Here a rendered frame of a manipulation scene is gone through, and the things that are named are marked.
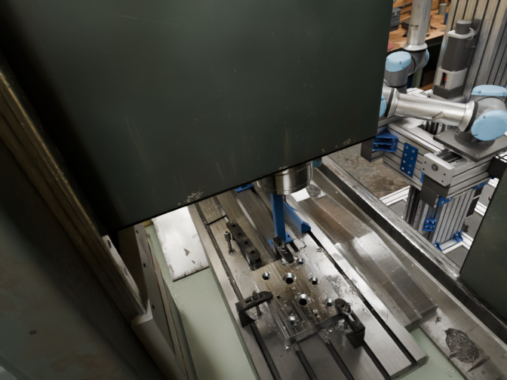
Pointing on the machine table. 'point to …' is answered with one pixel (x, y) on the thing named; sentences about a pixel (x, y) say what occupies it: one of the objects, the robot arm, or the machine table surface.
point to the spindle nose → (287, 180)
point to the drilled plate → (275, 307)
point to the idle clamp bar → (244, 242)
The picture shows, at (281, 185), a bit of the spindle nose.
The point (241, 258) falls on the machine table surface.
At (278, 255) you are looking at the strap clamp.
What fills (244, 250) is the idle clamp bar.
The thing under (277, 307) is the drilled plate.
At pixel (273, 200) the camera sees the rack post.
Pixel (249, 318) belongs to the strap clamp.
